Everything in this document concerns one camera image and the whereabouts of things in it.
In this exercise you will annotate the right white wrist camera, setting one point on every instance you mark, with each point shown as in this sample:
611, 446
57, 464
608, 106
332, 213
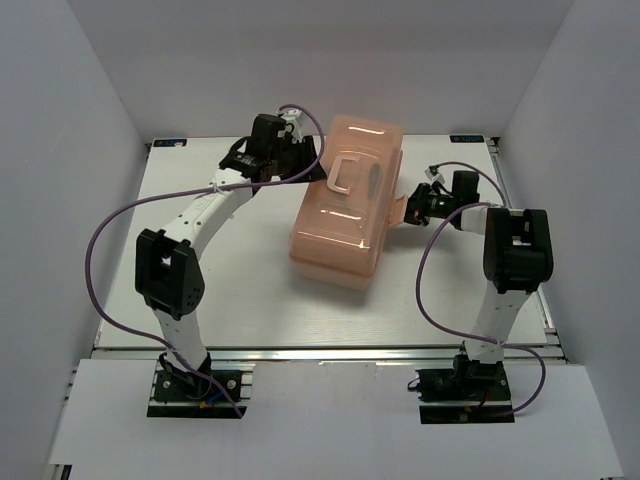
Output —
434, 176

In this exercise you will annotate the right blue label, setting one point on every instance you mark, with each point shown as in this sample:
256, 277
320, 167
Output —
463, 139

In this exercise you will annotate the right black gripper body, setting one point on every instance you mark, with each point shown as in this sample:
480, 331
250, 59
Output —
438, 206

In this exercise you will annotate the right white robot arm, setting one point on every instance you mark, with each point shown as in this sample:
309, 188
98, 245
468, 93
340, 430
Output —
517, 258

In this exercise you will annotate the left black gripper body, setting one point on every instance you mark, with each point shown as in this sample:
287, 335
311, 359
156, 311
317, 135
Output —
288, 161

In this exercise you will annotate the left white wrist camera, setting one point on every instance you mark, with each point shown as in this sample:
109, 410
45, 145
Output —
294, 119

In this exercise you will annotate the left blue label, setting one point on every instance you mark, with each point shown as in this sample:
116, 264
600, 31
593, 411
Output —
169, 143

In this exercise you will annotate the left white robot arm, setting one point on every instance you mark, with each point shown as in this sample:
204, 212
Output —
167, 262

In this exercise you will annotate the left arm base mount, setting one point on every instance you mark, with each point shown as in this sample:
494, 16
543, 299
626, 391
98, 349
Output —
172, 397

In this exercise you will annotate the blue label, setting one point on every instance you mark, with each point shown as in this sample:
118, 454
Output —
169, 143
463, 139

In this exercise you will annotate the pink plastic toolbox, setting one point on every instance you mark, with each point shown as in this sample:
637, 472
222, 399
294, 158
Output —
340, 229

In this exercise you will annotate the aluminium front rail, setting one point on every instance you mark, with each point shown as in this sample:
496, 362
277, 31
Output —
548, 352

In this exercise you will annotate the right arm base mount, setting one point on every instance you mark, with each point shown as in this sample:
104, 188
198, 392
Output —
445, 399

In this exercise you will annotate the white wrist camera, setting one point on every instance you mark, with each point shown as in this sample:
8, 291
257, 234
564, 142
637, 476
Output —
294, 119
434, 176

